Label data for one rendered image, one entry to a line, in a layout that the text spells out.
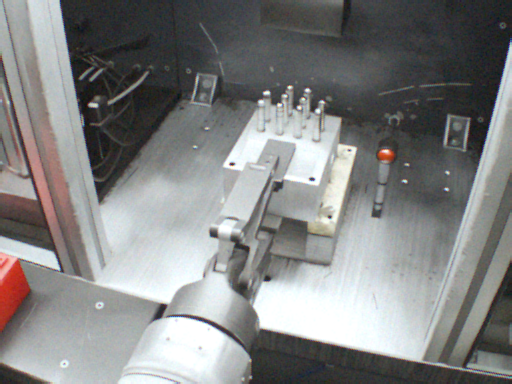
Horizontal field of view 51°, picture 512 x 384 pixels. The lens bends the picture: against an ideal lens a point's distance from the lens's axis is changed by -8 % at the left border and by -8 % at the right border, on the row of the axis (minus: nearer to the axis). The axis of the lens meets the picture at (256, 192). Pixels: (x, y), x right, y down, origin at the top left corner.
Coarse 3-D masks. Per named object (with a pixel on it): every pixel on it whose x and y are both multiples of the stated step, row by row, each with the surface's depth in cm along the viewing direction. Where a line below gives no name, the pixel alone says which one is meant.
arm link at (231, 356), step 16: (160, 320) 40; (176, 320) 40; (192, 320) 40; (144, 336) 40; (160, 336) 39; (176, 336) 39; (192, 336) 39; (208, 336) 39; (224, 336) 39; (144, 352) 38; (160, 352) 38; (176, 352) 37; (192, 352) 38; (208, 352) 38; (224, 352) 39; (240, 352) 40; (128, 368) 38; (144, 368) 37; (160, 368) 36; (176, 368) 36; (192, 368) 37; (208, 368) 37; (224, 368) 38; (240, 368) 39
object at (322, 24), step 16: (272, 0) 55; (288, 0) 55; (304, 0) 54; (320, 0) 54; (336, 0) 53; (272, 16) 56; (288, 16) 56; (304, 16) 55; (320, 16) 55; (336, 16) 54; (304, 32) 56; (320, 32) 56; (336, 32) 55
